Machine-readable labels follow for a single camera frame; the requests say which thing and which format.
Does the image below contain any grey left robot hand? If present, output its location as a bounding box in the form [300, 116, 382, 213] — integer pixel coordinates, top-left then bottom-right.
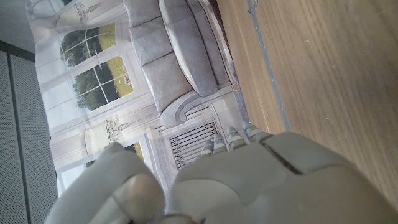
[45, 121, 398, 224]

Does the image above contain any printed living room backdrop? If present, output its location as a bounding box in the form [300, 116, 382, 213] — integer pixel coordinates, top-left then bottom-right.
[26, 0, 251, 200]

